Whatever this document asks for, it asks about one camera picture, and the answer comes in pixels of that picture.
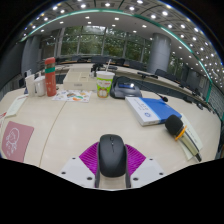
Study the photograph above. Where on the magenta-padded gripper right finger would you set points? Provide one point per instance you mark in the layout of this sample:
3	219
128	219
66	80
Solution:
146	171

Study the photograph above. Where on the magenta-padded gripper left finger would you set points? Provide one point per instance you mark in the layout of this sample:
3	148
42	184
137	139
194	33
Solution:
77	171

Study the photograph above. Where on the black computer mouse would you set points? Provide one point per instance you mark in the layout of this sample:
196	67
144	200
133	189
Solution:
112	155

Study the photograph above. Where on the pink mouse pad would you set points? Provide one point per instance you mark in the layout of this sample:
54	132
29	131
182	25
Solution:
16	141

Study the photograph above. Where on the black handheld microphone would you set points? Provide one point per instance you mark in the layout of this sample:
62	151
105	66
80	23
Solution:
174	125

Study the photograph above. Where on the blue and white book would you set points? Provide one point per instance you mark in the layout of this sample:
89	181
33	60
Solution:
151	110

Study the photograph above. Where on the black gooseneck table microphone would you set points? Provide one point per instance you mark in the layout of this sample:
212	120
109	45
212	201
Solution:
164	98

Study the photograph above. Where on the colourful printed leaflet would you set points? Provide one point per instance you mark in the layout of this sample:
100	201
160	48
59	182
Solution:
71	96

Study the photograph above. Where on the black desk phone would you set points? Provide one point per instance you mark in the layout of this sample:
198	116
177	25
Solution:
125	89

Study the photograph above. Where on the long curved conference table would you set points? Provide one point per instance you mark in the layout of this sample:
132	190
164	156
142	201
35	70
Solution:
173	87

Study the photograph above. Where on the beige cardboard box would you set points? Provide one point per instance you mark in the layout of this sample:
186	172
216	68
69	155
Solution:
78	81

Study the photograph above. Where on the green paper cup with straw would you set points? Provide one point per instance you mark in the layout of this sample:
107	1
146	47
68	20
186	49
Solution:
104	85

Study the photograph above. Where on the white lidded mug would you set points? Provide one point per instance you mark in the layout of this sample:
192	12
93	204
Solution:
40	86

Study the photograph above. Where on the red drink bottle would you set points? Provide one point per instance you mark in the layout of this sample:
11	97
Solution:
50	78

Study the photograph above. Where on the black office chairs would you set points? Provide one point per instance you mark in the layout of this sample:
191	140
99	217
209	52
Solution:
161	72

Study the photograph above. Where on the ceiling lights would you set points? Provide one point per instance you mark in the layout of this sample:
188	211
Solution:
164	13

